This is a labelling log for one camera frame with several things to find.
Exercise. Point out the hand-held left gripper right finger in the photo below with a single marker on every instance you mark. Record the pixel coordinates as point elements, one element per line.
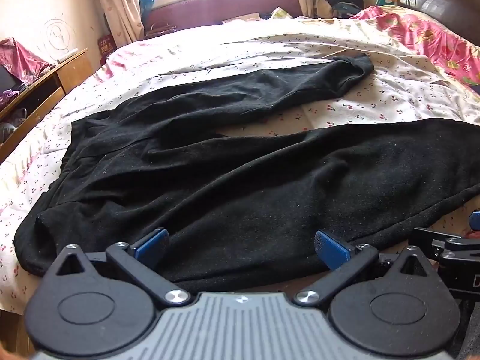
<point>332,249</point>

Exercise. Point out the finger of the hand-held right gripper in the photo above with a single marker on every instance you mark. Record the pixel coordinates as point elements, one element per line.
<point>475,220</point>
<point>427,238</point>

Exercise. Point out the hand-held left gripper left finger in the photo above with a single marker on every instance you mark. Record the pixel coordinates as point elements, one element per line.
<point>152,247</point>

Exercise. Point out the black pants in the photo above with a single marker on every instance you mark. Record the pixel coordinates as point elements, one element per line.
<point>225,176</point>

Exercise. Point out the pink floral quilt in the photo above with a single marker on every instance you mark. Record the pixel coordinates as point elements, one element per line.
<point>431,41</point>

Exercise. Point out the wooden bedside desk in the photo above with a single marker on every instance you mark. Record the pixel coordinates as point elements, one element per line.
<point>71,75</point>

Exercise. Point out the red box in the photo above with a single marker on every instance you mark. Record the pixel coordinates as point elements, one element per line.
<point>106,45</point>

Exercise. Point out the white remote control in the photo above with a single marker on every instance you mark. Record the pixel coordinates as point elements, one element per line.
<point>67,55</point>

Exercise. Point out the cherry print bed sheet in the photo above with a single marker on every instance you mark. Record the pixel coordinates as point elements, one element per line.
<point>262,45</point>

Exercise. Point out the pink patterned cloth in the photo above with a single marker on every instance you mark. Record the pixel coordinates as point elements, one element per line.
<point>22,58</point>

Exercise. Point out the blue plastic bag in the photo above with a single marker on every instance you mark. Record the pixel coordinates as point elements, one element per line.
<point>145,5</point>

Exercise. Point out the maroon upholstered bench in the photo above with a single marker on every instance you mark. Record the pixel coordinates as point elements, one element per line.
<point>210,7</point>

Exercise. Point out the dark clothes pile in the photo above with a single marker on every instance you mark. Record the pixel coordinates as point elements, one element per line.
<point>345,0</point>

